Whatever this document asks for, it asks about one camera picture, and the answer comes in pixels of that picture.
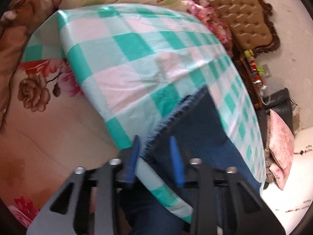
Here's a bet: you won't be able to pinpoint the person's leg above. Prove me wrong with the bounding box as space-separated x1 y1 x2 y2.
119 186 195 235

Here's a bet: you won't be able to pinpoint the green white checked cloth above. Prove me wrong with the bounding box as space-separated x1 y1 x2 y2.
21 4 267 226

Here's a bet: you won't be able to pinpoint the dark wooden nightstand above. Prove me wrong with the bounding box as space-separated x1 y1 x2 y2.
235 51 267 108

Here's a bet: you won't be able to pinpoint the red box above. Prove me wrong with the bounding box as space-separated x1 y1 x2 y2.
249 60 259 75

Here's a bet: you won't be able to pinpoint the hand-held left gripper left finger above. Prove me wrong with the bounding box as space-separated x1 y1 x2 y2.
26 135 142 235

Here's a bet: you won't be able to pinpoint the blue denim pants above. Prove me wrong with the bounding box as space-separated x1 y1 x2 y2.
142 85 262 196

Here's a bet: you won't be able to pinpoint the peach floral bedsheet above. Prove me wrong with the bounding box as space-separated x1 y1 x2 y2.
0 54 130 228

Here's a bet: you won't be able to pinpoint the tufted tan headboard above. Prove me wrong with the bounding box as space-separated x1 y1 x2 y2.
203 0 280 55

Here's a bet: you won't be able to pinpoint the small pink floral pillow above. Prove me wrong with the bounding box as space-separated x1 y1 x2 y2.
268 163 290 191

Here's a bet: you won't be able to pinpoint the large pink floral pillow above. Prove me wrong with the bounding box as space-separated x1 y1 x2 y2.
268 109 295 172

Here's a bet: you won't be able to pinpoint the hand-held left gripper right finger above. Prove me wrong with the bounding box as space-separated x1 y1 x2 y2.
170 136 285 235

